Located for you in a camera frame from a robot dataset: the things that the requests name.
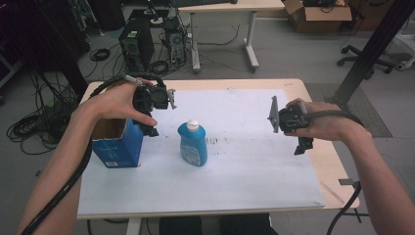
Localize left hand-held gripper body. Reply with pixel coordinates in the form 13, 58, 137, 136
132, 80, 170, 138

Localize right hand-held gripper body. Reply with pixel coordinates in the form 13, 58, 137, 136
278, 105, 315, 157

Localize person's right hand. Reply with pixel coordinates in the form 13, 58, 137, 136
285, 97, 364, 143

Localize person's left hand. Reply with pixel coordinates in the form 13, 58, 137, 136
74, 77, 159, 128

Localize white table mat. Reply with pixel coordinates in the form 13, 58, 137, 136
76, 88, 327, 216

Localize blue bottle with white cap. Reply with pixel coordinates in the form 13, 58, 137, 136
177, 118, 208, 167

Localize small black computer tower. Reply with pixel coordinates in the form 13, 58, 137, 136
161, 17, 188, 66

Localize large black computer tower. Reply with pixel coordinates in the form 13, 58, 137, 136
117, 17, 156, 73

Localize open blue cardboard box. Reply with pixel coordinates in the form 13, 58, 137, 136
90, 117, 145, 169

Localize dark grey floor mat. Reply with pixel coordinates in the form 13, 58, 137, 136
303, 82, 393, 139

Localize black office chair base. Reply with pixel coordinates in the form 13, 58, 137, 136
337, 44, 396, 75

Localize open brown cardboard box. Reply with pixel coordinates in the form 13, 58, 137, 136
282, 0, 354, 34

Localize light wooden desk white legs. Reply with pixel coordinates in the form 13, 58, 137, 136
176, 0, 286, 74

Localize dark curtain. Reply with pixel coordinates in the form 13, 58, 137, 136
0, 0, 91, 99

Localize coil of cable by towers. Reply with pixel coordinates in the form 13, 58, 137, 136
148, 60, 170, 76

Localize small coil of black cable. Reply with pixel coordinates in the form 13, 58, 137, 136
88, 47, 112, 63

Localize black sleeved right gripper cable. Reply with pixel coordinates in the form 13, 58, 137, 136
298, 100, 366, 235

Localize black sleeved gripper cable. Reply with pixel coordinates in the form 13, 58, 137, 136
20, 73, 164, 235
298, 100, 366, 235

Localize black metal post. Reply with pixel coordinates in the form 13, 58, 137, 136
327, 0, 415, 106

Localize tangle of black floor cables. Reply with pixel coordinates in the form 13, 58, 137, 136
5, 70, 86, 156

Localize black sleeved left gripper cable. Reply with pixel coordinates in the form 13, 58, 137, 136
20, 73, 164, 235

